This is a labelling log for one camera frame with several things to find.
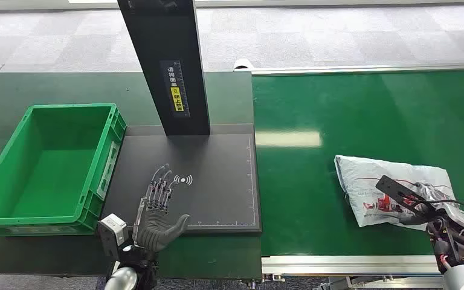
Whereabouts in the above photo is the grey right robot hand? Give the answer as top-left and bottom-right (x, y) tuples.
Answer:
(400, 182), (464, 235)

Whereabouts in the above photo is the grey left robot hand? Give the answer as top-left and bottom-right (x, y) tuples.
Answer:
(132, 163), (191, 254)

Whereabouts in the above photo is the grey package with red print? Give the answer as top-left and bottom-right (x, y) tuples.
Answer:
(333, 155), (457, 232)

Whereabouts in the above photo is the green conveyor belt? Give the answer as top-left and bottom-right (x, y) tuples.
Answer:
(252, 69), (464, 257)

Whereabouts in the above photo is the white conveyor end cap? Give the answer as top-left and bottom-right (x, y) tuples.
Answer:
(234, 59), (255, 73)

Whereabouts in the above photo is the black scanner platform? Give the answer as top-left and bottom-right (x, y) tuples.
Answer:
(97, 124), (263, 236)

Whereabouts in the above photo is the green plastic crate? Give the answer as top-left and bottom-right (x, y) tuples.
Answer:
(0, 103), (128, 237)

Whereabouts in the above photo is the black yellow column label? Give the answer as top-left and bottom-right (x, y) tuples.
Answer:
(159, 60), (191, 119)

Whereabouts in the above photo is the black scanner column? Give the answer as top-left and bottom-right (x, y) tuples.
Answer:
(117, 0), (211, 137)

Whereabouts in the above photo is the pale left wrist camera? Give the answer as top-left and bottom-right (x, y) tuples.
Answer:
(97, 213), (129, 259)

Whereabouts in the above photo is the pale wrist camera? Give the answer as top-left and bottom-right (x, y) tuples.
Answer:
(97, 213), (129, 259)
(375, 175), (428, 215)

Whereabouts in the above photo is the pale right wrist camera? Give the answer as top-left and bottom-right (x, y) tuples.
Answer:
(375, 175), (428, 215)

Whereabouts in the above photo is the aluminium conveyor frame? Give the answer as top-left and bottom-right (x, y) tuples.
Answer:
(234, 59), (464, 290)

